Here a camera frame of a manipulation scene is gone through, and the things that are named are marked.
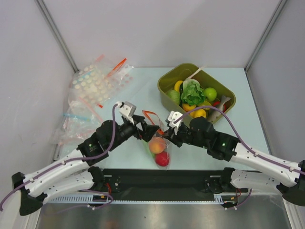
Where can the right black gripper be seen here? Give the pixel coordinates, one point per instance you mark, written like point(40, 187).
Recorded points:
point(174, 136)

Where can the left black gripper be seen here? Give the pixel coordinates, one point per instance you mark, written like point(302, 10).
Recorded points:
point(147, 130)

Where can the toy peach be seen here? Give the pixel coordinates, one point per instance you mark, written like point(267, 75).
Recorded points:
point(157, 145)

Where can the clear orange-zipper bag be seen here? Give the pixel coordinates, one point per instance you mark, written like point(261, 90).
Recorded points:
point(153, 119)

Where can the red toy apple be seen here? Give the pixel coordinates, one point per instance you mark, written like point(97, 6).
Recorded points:
point(162, 159)

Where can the olive green plastic bin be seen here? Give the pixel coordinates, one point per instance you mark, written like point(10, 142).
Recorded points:
point(181, 72)

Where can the green toy cucumber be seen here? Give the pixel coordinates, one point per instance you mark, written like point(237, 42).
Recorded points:
point(146, 147)

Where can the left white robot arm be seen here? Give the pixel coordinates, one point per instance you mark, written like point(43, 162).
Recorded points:
point(78, 171)

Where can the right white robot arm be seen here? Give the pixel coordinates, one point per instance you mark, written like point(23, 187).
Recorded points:
point(271, 173)

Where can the pile of spare zip bags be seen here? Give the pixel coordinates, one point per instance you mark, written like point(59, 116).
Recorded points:
point(90, 88)

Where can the yellow toy pear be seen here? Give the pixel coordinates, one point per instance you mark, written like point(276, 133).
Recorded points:
point(186, 107)

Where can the green toy bell pepper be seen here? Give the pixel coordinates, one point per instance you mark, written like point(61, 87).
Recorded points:
point(174, 96)

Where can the green toy cabbage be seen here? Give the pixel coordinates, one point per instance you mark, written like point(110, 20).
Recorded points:
point(192, 93)

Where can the yellow toy star fruit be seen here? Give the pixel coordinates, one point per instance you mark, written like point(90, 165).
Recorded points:
point(206, 105)

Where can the grey toy fish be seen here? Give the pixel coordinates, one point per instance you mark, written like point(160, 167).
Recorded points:
point(213, 113)

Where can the yellow toy banana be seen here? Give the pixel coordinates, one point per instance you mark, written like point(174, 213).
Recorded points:
point(178, 86)

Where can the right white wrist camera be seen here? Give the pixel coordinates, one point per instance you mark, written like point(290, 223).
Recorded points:
point(174, 121)

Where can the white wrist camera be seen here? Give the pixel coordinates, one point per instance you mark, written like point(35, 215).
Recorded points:
point(174, 121)
point(127, 109)

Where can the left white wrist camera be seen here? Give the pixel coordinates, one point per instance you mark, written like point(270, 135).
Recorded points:
point(127, 109)

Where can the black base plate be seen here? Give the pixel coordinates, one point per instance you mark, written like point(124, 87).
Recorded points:
point(169, 182)

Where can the white cable duct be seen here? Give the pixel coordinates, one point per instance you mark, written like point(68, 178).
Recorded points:
point(119, 198)

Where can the left aluminium corner post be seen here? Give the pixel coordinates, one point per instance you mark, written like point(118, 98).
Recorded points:
point(46, 14)

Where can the aluminium corner post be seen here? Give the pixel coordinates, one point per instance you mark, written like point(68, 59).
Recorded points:
point(266, 33)
point(46, 14)

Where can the right aluminium corner post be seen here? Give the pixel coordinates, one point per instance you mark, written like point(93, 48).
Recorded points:
point(266, 33)

